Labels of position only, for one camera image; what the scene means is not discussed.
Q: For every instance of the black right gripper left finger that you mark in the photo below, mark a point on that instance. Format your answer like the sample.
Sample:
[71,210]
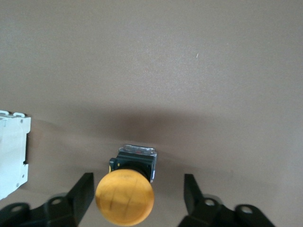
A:
[59,210]

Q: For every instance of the yellow push button switch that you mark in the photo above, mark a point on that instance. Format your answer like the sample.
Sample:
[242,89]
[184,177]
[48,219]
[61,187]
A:
[124,198]

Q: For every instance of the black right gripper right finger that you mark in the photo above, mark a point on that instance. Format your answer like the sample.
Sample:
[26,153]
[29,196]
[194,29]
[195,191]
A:
[208,212]

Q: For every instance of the white circuit breaker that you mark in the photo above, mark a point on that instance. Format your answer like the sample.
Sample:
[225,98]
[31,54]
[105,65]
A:
[11,153]

